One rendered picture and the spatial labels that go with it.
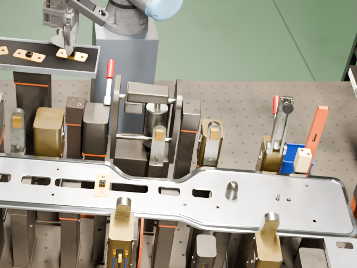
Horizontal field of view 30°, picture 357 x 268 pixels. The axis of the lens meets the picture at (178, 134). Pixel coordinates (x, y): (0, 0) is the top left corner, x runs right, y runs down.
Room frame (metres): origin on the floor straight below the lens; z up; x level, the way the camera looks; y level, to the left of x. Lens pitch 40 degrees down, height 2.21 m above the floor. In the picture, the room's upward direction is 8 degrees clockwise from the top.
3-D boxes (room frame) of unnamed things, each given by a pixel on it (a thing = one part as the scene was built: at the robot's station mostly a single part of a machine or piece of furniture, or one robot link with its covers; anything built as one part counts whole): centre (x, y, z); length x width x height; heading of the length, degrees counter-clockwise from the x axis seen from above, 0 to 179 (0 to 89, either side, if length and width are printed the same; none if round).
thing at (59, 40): (1.53, 0.36, 1.21); 0.06 x 0.03 x 0.09; 85
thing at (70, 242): (1.21, 0.26, 0.84); 0.12 x 0.05 x 0.29; 6
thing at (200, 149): (1.45, -0.09, 0.88); 0.11 x 0.07 x 0.37; 6
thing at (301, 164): (1.39, -0.35, 0.88); 0.04 x 0.04 x 0.37; 6
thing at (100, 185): (1.22, 0.18, 1.01); 0.08 x 0.04 x 0.01; 6
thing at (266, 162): (1.44, -0.27, 0.87); 0.10 x 0.07 x 0.35; 6
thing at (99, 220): (1.23, 0.18, 0.84); 0.07 x 0.04 x 0.29; 6
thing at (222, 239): (1.25, -0.16, 0.84); 0.05 x 0.05 x 0.29; 6
